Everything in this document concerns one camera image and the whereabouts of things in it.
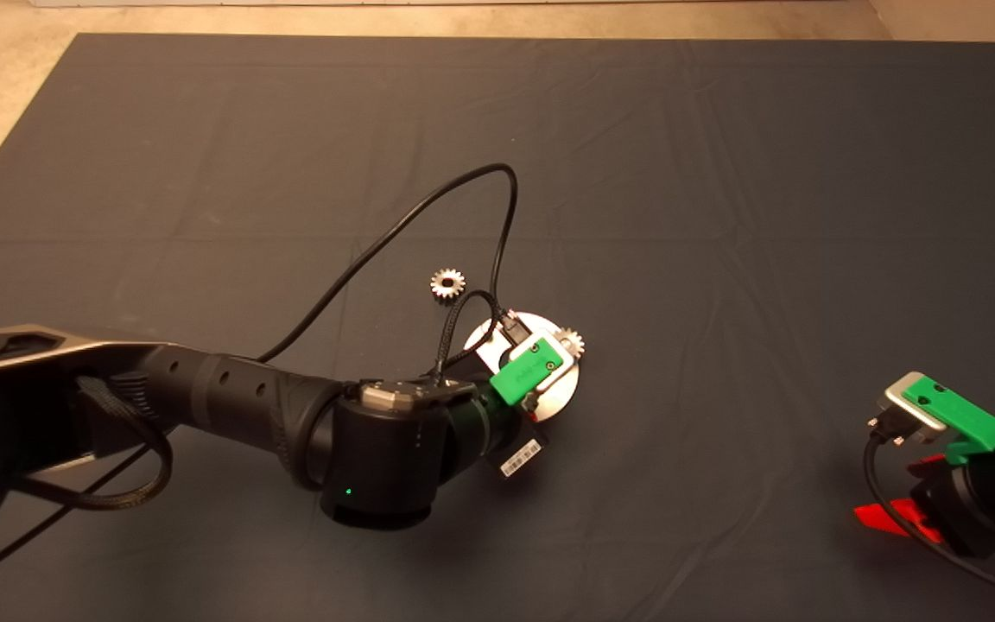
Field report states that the round metal carrier plate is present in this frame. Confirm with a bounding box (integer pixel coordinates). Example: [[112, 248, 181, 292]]
[[462, 311, 581, 425]]

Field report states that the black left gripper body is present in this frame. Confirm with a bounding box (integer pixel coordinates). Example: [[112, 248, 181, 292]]
[[472, 380, 551, 482]]

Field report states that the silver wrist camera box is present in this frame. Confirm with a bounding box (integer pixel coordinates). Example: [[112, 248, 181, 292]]
[[883, 371, 949, 447], [504, 333, 574, 391]]

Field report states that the green left camera mount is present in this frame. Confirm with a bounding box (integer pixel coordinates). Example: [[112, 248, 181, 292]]
[[490, 339, 564, 406]]

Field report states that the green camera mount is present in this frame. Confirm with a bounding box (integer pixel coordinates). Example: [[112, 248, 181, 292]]
[[490, 339, 564, 406], [910, 373, 995, 467]]

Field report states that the braided black left gripper cable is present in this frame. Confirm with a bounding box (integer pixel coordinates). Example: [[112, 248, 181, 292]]
[[431, 289, 509, 386]]

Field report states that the smooth black camera cable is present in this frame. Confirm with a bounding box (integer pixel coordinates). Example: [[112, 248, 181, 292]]
[[0, 162, 523, 599], [862, 413, 995, 607]]

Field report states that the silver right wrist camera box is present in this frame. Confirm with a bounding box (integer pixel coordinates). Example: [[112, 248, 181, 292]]
[[883, 371, 949, 447]]

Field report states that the smooth black left camera cable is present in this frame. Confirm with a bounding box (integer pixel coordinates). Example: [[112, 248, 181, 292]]
[[0, 162, 523, 599]]

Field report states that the green right camera mount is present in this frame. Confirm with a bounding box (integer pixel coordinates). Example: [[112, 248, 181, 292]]
[[910, 373, 995, 467]]

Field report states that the dark grey table cloth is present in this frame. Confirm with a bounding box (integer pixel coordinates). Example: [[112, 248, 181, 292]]
[[0, 33, 995, 622]]

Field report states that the smooth black right camera cable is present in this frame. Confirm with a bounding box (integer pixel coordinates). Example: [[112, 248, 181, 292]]
[[862, 413, 995, 607]]

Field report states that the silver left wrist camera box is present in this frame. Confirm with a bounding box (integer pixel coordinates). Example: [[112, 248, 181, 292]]
[[504, 333, 574, 391]]

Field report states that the braided black arm cable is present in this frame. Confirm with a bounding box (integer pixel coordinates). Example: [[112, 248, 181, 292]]
[[7, 375, 175, 511]]

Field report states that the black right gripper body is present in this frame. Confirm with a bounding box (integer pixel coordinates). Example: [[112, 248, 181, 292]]
[[908, 442, 995, 559]]

